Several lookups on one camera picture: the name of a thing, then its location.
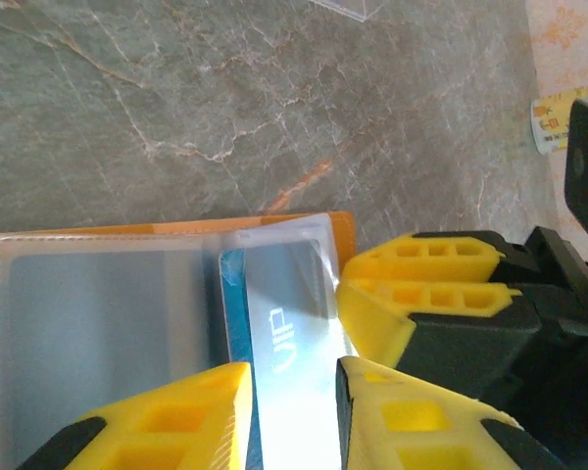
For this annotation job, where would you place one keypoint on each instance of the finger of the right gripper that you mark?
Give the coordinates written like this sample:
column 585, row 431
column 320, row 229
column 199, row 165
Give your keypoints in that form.
column 372, row 267
column 372, row 323

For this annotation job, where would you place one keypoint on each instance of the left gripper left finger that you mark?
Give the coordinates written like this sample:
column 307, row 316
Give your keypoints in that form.
column 166, row 426

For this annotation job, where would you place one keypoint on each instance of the clear acrylic card stand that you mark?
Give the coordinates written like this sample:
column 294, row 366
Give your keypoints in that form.
column 353, row 7

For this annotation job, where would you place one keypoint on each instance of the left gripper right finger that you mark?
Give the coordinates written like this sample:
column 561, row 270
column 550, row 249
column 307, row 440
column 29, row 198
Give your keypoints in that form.
column 411, row 431

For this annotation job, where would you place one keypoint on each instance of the dark grey card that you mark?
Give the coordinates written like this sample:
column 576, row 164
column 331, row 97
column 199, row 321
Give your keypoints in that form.
column 103, row 313

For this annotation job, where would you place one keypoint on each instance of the yellow white can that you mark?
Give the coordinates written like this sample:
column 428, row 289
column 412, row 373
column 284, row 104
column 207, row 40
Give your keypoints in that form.
column 551, row 122

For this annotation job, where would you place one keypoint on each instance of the orange leather card holder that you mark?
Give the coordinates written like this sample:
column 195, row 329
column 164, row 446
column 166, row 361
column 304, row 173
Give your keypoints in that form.
column 127, row 227

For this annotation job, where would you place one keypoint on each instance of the blue VIP card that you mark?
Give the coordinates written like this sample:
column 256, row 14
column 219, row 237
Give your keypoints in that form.
column 284, row 318

